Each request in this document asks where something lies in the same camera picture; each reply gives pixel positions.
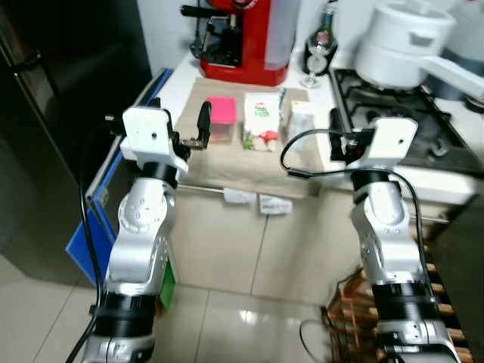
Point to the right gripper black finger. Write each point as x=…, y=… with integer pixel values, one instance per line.
x=337, y=136

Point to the small white juice carton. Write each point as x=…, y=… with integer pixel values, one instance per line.
x=301, y=125

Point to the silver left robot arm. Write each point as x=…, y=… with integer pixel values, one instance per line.
x=136, y=249

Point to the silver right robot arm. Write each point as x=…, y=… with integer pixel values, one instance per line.
x=389, y=249

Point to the clear jar pink lid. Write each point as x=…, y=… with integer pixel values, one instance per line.
x=221, y=112

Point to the white carton green red print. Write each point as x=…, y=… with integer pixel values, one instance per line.
x=262, y=121

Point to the beige table runner cloth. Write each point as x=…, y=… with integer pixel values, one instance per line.
x=242, y=170

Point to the black gas stove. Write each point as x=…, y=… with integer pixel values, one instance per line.
x=423, y=121

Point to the white paper tag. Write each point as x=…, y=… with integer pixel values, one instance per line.
x=275, y=205
x=240, y=196

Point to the clear wine glass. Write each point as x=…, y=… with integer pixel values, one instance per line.
x=321, y=45

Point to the red coffee machine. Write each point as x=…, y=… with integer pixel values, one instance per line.
x=257, y=45

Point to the beige kitchen cabinet white counter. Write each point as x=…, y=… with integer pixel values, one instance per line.
x=227, y=242

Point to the dark tall refrigerator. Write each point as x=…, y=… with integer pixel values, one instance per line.
x=53, y=151

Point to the blue flat board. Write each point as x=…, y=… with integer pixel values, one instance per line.
x=91, y=242

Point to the green flat board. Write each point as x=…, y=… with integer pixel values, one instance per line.
x=168, y=287

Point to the grey pot white lid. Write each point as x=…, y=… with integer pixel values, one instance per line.
x=465, y=38

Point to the wooden wine rack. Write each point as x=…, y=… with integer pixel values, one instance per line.
x=348, y=318

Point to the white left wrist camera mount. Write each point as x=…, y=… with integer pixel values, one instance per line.
x=147, y=136

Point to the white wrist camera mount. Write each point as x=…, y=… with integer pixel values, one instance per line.
x=392, y=140
x=147, y=136

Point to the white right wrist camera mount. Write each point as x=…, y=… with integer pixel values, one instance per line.
x=392, y=140

